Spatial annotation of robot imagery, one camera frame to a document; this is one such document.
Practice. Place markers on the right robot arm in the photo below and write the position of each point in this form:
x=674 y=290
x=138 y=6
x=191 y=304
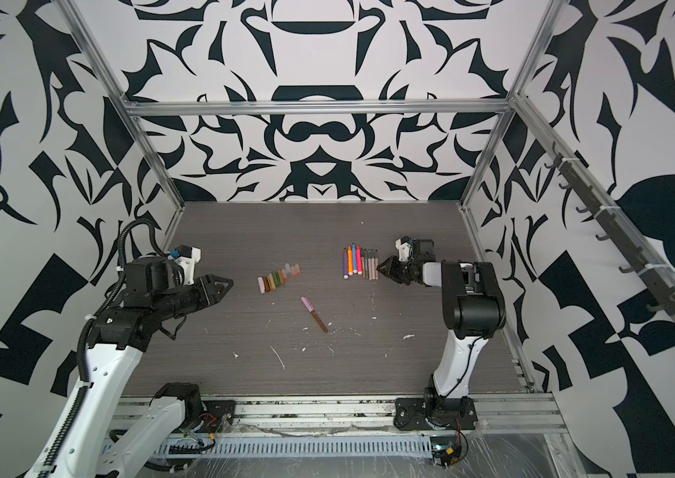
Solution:
x=473 y=311

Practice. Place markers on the tan pen cap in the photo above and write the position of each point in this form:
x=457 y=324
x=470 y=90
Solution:
x=270 y=281

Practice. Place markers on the pink cap brown pen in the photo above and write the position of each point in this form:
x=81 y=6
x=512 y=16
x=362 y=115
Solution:
x=313 y=312

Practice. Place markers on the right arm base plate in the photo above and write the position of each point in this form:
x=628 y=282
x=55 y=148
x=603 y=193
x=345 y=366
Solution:
x=414 y=414

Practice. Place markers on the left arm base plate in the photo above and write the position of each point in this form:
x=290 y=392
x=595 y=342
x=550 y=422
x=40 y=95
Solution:
x=215 y=416

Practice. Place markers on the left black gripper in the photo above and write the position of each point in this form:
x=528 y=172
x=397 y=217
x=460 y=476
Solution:
x=206 y=290

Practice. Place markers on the aluminium front rail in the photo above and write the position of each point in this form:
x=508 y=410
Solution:
x=313 y=412

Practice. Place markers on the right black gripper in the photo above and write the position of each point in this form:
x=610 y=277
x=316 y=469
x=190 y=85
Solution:
x=392 y=269

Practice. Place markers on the white cable duct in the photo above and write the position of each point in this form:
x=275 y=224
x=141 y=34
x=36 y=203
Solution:
x=300 y=447

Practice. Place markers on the purple marker pen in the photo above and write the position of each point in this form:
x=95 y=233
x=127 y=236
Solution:
x=344 y=264

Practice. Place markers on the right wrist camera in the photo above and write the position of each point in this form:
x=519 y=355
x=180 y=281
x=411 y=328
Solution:
x=404 y=246

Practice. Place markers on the blue highlighter pen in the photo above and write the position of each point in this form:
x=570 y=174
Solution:
x=354 y=267

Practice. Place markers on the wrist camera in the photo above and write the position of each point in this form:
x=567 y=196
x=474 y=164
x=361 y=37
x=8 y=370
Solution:
x=404 y=246
x=187 y=258

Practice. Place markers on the tan cap lilac pen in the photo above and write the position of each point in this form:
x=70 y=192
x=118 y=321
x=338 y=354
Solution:
x=370 y=268

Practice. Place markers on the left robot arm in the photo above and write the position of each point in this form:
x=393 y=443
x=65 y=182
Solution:
x=110 y=347

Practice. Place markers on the green pen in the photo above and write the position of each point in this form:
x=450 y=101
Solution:
x=364 y=257

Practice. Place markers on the pink highlighter pen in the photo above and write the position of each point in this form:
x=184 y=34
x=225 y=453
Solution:
x=357 y=260

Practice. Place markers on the green circuit board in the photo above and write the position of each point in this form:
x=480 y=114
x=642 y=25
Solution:
x=445 y=455

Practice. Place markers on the orange highlighter pen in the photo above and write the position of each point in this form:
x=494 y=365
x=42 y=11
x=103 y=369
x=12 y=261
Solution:
x=348 y=262

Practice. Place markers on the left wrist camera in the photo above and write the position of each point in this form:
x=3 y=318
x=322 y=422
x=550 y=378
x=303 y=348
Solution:
x=187 y=258

